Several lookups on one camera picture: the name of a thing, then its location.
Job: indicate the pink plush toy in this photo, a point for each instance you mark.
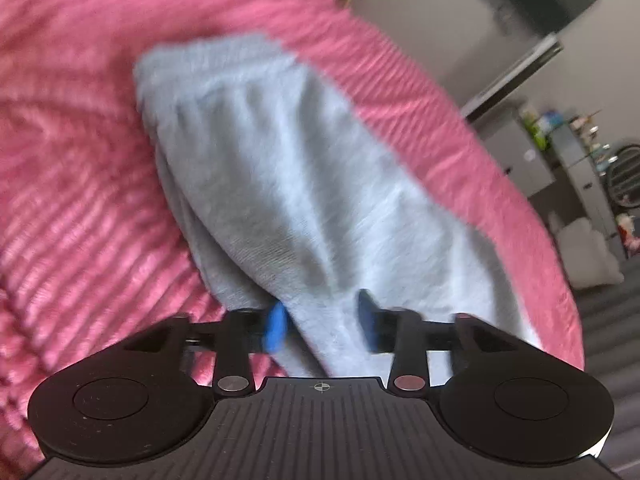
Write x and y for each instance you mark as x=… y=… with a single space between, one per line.
x=629 y=232

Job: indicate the grey pants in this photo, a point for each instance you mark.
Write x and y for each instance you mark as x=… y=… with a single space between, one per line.
x=300 y=200

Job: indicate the green item on cabinet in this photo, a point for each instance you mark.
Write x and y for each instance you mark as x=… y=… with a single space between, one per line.
x=537 y=127

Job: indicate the pink ribbed blanket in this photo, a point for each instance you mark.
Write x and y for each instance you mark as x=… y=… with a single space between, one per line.
x=75 y=210

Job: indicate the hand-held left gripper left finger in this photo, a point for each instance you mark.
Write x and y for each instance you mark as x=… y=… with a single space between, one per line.
x=274 y=329

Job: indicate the white fluffy chair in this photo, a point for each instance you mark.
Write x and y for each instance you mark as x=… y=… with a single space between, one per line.
x=585 y=250

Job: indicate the white vanity desk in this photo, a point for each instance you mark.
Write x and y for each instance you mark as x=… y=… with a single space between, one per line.
x=585 y=180

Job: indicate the grey bedside cabinet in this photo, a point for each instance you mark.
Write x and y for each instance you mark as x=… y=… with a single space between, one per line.
x=520 y=160

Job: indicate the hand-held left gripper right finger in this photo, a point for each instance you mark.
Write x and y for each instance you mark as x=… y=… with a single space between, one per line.
x=366 y=321

